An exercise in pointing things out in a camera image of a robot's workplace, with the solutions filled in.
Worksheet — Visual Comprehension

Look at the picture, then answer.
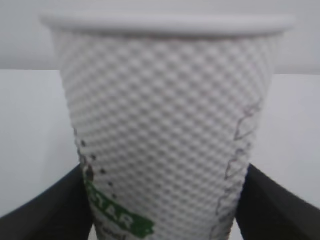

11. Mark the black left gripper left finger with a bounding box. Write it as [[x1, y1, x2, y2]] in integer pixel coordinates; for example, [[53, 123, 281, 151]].
[[0, 166, 93, 240]]

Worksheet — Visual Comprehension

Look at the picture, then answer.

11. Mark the white paper cup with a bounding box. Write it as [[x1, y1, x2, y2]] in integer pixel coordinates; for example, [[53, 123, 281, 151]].
[[40, 11, 294, 240]]

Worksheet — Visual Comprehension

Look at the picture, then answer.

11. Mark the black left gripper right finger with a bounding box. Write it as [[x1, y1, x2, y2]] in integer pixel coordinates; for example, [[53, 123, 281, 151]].
[[235, 164, 320, 240]]

